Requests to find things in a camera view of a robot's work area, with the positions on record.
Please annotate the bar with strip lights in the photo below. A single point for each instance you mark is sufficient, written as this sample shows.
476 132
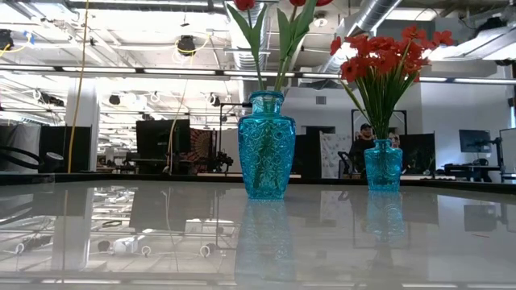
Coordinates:
121 69

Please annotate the white pillar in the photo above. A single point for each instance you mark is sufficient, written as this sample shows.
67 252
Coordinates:
86 108

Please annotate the blue glass vase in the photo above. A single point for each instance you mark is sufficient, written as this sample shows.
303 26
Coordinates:
266 153
383 169

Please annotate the white patterned cloth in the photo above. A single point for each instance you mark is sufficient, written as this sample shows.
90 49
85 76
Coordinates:
330 145

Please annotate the monitor on arm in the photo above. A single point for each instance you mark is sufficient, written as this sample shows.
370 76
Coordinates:
475 141

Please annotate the grey curtain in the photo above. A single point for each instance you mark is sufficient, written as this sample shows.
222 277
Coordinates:
20 137

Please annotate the grey wall vent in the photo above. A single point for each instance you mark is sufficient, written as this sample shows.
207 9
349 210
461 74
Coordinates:
320 100

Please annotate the person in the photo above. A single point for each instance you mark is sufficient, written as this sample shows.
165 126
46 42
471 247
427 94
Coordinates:
395 140
360 149

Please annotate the black office desk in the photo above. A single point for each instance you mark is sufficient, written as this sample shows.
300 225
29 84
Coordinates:
467 167

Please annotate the black screen panel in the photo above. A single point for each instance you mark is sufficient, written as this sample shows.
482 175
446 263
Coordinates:
157 137

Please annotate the black partition panel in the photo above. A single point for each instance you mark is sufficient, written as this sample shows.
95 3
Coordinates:
52 141
421 147
308 153

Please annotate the black ceiling spotlight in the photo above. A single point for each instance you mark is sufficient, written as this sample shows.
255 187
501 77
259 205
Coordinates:
6 39
186 44
114 99
215 99

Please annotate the mandala tapestry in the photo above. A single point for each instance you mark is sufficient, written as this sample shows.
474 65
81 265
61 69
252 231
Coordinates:
201 145

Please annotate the white board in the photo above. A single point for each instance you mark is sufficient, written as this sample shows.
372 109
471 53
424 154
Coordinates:
508 149

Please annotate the grey lamp head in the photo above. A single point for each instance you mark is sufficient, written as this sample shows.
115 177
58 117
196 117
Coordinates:
54 161

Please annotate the white ceiling sensor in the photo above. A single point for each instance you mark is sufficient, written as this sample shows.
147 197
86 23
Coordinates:
320 21

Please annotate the red tulip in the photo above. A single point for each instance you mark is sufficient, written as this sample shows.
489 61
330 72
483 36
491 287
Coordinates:
324 2
260 72
298 28

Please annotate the red flower bunch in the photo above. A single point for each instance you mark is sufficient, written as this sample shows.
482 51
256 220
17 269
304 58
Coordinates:
383 60

